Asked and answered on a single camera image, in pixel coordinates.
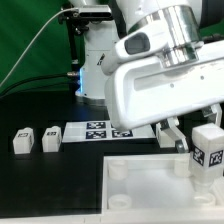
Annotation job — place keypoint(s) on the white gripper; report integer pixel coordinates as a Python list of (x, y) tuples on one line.
[(144, 92)]

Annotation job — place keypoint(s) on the white square tabletop tray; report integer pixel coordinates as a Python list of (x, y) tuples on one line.
[(157, 189)]

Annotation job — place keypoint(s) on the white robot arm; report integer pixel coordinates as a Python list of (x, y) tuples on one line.
[(179, 17)]

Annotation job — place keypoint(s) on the white sheet with tags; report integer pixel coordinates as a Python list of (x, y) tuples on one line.
[(102, 131)]

